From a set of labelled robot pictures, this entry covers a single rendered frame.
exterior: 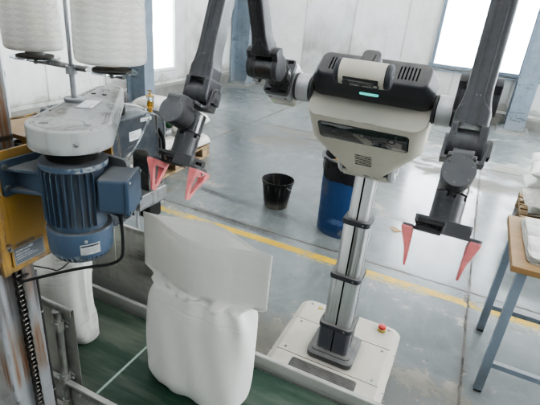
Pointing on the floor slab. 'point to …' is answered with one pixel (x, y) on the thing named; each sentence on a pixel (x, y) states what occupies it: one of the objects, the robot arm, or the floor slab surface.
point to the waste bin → (333, 197)
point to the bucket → (276, 190)
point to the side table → (519, 263)
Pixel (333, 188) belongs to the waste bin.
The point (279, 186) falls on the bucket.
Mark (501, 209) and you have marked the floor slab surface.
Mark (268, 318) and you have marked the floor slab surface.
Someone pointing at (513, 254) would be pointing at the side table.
